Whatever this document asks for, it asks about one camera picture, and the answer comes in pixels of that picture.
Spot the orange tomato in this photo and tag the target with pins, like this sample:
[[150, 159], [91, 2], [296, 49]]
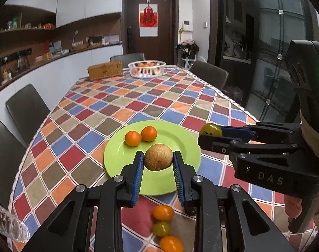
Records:
[[163, 213], [171, 244]]

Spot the dark wooden door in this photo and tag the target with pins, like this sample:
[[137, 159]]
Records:
[[164, 18]]

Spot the white wall cabinet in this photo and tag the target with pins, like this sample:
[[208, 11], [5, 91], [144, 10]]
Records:
[[83, 2]]

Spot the brown round fruit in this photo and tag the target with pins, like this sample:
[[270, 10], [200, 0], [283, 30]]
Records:
[[158, 157]]

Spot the green tomato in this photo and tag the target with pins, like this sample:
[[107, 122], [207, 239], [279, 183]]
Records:
[[210, 129], [161, 229]]

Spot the rack with clothes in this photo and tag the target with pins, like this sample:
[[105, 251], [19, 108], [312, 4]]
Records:
[[188, 50]]

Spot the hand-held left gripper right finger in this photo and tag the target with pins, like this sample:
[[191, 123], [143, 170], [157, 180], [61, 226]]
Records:
[[179, 178]]

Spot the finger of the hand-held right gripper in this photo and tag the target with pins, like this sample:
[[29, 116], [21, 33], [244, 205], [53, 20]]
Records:
[[214, 143], [235, 132]]

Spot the kitchen faucet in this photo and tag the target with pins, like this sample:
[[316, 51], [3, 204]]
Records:
[[238, 47]]

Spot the white desk lamp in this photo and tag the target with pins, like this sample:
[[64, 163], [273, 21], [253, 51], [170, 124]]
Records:
[[75, 35]]

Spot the clear plastic bottle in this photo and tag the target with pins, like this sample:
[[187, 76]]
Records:
[[10, 225]]

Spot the brown wicker box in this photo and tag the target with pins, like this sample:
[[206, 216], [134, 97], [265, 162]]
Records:
[[105, 70]]

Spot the dark leather chair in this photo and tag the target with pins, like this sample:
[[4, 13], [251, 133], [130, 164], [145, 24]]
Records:
[[4, 157], [25, 110], [126, 57], [209, 73]]

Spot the white intercom panel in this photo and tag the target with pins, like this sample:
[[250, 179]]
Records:
[[186, 25]]

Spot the green plate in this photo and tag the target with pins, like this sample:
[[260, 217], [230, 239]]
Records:
[[162, 136]]

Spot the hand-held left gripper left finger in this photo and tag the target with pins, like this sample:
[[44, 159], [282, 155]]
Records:
[[138, 178]]

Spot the small tangerine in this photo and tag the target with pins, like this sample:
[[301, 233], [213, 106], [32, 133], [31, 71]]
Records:
[[149, 134], [133, 138]]

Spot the glass sliding door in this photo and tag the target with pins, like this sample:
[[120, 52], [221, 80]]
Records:
[[275, 44]]

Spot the red wall calendar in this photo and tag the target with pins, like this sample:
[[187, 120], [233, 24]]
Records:
[[149, 18]]

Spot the white plastic basket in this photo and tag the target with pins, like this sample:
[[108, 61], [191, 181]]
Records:
[[146, 73]]

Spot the heap of basket tangerines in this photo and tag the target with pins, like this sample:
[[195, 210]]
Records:
[[146, 65]]

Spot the person's right hand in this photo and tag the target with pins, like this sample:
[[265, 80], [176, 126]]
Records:
[[293, 207]]

